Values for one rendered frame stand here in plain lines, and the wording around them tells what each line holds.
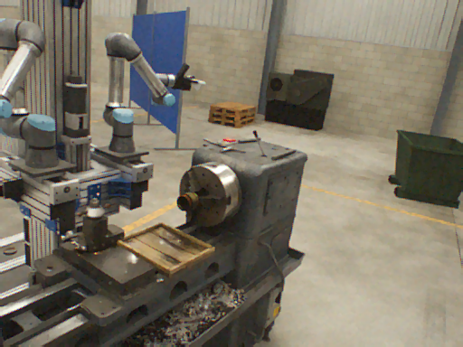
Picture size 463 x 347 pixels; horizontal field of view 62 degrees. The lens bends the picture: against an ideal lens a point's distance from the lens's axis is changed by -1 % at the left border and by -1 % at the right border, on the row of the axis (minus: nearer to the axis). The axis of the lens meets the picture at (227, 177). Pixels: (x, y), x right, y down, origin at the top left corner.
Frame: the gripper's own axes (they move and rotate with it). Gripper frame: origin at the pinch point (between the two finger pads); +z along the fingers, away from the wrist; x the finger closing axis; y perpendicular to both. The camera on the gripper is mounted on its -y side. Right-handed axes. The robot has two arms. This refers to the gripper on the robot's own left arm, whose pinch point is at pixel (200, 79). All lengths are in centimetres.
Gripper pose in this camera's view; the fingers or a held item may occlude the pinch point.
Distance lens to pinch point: 265.1
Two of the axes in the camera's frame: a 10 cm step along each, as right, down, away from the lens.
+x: 5.3, 4.5, -7.2
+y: -1.9, 8.9, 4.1
